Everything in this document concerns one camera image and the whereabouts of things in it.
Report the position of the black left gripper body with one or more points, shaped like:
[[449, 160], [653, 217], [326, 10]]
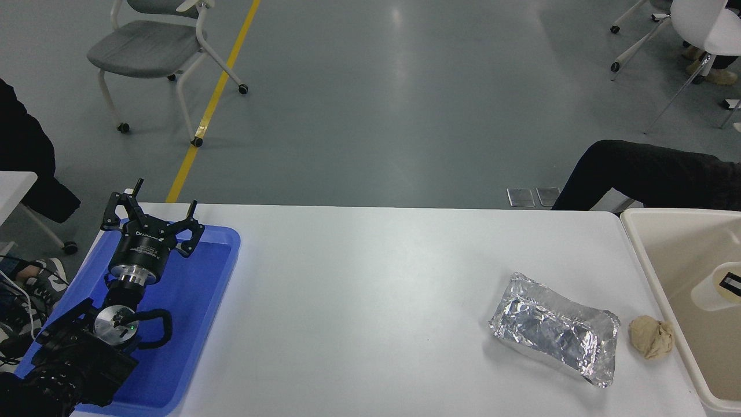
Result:
[[142, 249]]

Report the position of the white paper cup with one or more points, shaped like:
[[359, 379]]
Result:
[[709, 292]]

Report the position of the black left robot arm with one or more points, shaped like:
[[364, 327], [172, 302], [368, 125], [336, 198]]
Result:
[[81, 359]]

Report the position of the large pale bin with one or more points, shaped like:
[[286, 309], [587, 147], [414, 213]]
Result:
[[666, 266]]

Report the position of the blue plastic tray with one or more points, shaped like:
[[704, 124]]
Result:
[[191, 313]]

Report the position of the person's foot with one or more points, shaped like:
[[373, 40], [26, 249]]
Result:
[[52, 284], [17, 327]]

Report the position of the crumpled tan paper ball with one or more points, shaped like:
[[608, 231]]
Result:
[[651, 339]]

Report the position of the person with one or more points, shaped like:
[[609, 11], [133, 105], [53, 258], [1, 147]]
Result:
[[23, 150], [654, 174], [723, 75]]

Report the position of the grey wheeled chair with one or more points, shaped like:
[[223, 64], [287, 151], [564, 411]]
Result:
[[145, 46]]

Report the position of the crumpled silver foil tray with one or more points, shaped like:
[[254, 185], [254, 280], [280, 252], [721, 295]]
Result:
[[550, 330]]

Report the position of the metal floor plate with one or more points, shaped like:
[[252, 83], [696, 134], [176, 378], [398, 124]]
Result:
[[521, 197], [548, 196]]

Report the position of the white chair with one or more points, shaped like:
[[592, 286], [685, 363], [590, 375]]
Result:
[[703, 23]]

